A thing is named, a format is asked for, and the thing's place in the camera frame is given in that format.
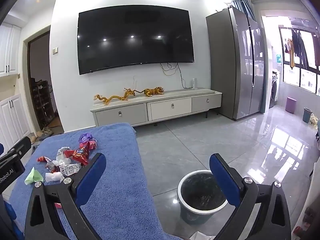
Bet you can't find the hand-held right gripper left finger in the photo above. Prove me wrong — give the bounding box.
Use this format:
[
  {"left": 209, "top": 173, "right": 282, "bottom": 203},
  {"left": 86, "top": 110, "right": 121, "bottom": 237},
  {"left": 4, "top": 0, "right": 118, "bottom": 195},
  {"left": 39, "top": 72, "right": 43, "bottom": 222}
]
[{"left": 24, "top": 152, "right": 107, "bottom": 240}]

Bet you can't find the pink red carton box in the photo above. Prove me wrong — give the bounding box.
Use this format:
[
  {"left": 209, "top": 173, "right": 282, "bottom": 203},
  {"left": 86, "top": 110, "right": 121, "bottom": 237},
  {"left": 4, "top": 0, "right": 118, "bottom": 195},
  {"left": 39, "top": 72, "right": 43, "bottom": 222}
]
[{"left": 79, "top": 141, "right": 98, "bottom": 152}]

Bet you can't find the balcony window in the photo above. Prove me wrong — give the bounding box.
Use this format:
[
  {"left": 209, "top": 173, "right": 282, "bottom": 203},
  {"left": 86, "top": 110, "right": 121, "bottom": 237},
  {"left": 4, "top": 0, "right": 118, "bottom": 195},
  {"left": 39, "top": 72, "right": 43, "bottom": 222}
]
[{"left": 279, "top": 26, "right": 320, "bottom": 93}]

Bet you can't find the golden dragon figurine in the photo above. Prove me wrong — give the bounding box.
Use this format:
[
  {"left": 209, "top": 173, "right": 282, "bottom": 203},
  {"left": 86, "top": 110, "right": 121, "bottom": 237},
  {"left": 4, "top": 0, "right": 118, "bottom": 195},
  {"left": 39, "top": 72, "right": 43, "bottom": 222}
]
[{"left": 94, "top": 88, "right": 137, "bottom": 106}]

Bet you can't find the white tissue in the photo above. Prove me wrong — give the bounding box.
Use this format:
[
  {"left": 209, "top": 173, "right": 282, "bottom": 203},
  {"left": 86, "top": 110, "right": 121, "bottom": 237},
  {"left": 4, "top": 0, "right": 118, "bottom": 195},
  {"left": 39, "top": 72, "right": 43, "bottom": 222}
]
[{"left": 45, "top": 171, "right": 65, "bottom": 183}]

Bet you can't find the golden tiger figurine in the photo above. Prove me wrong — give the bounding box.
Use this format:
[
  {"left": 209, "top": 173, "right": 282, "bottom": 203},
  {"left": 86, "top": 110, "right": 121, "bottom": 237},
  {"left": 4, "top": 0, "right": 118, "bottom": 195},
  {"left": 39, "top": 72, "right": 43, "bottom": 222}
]
[{"left": 136, "top": 87, "right": 165, "bottom": 97}]

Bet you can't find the green paper scrap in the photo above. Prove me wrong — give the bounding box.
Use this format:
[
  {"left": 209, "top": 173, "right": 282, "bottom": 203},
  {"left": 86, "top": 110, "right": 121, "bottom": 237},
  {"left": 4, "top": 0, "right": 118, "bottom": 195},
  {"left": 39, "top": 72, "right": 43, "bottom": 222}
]
[{"left": 24, "top": 167, "right": 44, "bottom": 186}]

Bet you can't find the grey double-door refrigerator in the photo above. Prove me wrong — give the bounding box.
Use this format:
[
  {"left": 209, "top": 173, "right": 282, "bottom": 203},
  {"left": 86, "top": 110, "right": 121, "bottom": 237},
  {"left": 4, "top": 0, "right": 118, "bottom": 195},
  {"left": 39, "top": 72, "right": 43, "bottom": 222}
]
[{"left": 205, "top": 6, "right": 266, "bottom": 120}]

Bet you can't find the dark hanging garment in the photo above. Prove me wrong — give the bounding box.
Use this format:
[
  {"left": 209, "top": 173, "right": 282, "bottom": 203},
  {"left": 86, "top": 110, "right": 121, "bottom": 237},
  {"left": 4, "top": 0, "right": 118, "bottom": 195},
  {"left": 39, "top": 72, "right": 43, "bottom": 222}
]
[{"left": 291, "top": 29, "right": 310, "bottom": 68}]

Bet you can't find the round white-rimmed trash bin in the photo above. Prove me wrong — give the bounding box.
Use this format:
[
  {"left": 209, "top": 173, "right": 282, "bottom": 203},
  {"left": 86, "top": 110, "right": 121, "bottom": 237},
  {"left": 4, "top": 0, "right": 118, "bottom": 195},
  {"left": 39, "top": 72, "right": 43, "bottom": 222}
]
[{"left": 177, "top": 169, "right": 229, "bottom": 227}]

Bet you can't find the purple wrapper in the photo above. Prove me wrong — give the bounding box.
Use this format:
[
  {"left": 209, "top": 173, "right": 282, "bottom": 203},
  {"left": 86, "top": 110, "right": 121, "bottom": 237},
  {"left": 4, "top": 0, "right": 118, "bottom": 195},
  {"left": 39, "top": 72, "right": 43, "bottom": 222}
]
[{"left": 79, "top": 132, "right": 97, "bottom": 144}]

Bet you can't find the dark wooden shoe rack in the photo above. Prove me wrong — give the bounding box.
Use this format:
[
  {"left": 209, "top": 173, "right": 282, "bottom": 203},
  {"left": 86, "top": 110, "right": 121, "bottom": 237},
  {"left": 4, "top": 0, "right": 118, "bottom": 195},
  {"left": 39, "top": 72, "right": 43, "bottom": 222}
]
[{"left": 31, "top": 80, "right": 55, "bottom": 128}]

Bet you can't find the teal plastic bin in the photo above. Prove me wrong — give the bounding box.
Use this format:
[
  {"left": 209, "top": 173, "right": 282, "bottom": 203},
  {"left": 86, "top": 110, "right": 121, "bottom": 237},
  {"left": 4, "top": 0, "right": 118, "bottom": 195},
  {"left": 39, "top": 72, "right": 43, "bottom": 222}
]
[{"left": 302, "top": 107, "right": 313, "bottom": 123}]

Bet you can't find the dark red snack bag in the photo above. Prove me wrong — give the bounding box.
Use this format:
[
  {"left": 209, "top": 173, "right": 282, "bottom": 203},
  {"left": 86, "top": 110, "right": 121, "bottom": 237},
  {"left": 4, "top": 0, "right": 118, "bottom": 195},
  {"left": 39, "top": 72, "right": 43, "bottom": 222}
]
[{"left": 66, "top": 146, "right": 91, "bottom": 166}]

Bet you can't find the black power cable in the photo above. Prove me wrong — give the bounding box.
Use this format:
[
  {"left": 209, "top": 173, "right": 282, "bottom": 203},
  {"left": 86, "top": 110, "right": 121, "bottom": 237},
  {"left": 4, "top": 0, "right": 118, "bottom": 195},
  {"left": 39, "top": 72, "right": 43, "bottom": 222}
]
[{"left": 175, "top": 62, "right": 188, "bottom": 89}]

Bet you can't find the blue curtain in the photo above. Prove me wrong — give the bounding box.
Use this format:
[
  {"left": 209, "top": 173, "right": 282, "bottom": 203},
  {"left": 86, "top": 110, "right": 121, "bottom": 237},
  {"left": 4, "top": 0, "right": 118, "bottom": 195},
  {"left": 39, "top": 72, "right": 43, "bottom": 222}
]
[{"left": 231, "top": 0, "right": 255, "bottom": 20}]

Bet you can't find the clear printed plastic wrapper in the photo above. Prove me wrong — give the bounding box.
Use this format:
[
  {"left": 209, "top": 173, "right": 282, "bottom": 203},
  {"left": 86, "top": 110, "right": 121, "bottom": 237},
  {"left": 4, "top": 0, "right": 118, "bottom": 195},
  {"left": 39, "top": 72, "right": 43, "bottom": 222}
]
[{"left": 59, "top": 162, "right": 82, "bottom": 177}]

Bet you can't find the white grey television cabinet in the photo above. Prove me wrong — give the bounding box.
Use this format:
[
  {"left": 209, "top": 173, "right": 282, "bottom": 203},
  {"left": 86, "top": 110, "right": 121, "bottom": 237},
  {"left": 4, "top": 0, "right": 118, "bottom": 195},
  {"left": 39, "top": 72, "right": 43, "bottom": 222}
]
[{"left": 90, "top": 88, "right": 223, "bottom": 128}]

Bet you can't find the yellow hanging garment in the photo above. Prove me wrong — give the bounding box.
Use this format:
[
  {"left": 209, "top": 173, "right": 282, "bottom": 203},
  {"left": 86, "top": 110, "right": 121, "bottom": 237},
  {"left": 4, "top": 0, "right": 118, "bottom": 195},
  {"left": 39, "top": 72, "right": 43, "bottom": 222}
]
[{"left": 284, "top": 38, "right": 296, "bottom": 68}]

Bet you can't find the purple stool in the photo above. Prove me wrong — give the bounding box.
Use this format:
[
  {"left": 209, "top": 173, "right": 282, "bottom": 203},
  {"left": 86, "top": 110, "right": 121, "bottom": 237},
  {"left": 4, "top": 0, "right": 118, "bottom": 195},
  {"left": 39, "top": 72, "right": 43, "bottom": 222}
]
[{"left": 286, "top": 97, "right": 297, "bottom": 113}]

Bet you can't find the white built-in cabinet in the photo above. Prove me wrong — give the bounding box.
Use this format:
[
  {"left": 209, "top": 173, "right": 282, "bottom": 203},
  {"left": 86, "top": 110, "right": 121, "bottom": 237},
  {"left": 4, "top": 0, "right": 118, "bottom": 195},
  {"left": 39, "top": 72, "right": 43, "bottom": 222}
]
[{"left": 0, "top": 22, "right": 32, "bottom": 145}]

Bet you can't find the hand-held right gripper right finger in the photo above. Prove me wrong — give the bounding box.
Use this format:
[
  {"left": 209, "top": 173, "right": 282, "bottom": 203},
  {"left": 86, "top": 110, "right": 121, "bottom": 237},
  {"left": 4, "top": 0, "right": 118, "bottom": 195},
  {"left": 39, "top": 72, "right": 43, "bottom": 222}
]
[{"left": 209, "top": 153, "right": 293, "bottom": 240}]

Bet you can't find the blue fluffy blanket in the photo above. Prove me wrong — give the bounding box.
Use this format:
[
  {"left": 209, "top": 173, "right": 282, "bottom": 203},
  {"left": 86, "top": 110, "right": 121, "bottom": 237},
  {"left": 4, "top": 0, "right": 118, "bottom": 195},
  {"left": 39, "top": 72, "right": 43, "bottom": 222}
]
[{"left": 9, "top": 122, "right": 185, "bottom": 240}]

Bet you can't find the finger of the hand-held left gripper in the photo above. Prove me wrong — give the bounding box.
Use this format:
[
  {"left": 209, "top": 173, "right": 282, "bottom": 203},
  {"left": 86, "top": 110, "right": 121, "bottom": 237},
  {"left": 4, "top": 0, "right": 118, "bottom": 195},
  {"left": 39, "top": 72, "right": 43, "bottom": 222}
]
[{"left": 7, "top": 136, "right": 32, "bottom": 157}]

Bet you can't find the black wall television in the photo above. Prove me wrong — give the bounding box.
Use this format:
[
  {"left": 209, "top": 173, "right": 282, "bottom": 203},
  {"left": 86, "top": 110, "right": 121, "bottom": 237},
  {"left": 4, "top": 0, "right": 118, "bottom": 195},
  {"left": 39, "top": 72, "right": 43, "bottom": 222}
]
[{"left": 77, "top": 6, "right": 195, "bottom": 75}]

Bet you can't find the white washing machine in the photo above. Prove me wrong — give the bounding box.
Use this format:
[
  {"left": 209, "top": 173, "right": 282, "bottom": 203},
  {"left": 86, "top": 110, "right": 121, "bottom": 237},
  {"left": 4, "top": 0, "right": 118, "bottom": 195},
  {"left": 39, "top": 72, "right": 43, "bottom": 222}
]
[{"left": 269, "top": 70, "right": 279, "bottom": 108}]

